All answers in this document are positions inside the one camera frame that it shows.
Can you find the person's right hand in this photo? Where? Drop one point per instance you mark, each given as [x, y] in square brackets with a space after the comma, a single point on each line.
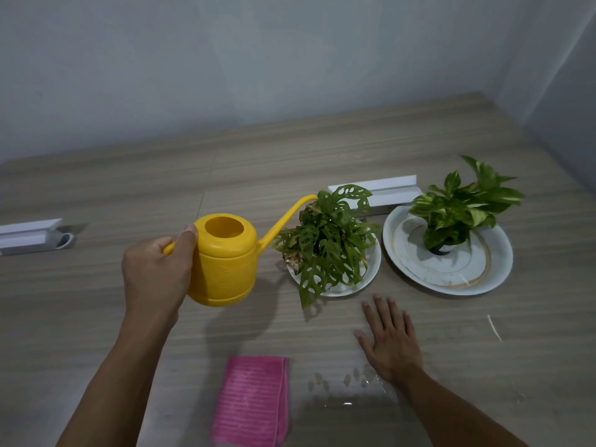
[393, 349]

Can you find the person's left hand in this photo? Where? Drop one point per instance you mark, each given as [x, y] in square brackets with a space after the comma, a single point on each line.
[151, 274]

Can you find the person's left thumb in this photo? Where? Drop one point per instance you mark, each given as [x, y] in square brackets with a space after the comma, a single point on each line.
[187, 249]

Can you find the person's right thumb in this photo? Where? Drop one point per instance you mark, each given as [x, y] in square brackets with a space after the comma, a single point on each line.
[362, 342]

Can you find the person's right little finger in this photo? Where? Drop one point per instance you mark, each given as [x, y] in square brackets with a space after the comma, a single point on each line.
[409, 328]

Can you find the person's right middle finger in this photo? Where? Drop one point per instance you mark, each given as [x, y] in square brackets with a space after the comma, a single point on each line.
[382, 314]

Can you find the yellow plastic watering can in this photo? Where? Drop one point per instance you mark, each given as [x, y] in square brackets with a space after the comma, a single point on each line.
[226, 260]

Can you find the person's right forearm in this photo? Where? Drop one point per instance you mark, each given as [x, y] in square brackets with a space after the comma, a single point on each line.
[458, 414]

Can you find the person's left forearm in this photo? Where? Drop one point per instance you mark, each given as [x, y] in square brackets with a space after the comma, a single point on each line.
[118, 377]

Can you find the small white plate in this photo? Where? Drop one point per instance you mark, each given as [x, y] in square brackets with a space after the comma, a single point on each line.
[370, 267]

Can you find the clear water spill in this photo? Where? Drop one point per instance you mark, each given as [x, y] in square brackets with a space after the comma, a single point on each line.
[349, 391]

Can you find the small black plant pot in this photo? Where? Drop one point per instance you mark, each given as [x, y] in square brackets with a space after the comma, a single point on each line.
[441, 249]

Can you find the thin white sliver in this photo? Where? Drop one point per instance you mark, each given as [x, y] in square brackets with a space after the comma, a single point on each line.
[494, 328]

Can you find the green holey-leaf plant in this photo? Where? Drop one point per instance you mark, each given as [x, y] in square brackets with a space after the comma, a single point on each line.
[328, 246]

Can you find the large white gold-rimmed plate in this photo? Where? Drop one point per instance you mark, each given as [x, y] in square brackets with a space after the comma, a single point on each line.
[484, 269]

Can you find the white plastic profile piece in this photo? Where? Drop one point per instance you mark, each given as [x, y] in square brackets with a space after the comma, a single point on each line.
[28, 235]
[389, 193]

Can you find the pink microfibre cloth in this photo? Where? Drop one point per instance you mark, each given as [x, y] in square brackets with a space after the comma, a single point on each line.
[251, 402]

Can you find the variegated green pothos plant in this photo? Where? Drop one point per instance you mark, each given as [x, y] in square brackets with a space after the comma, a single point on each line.
[465, 207]

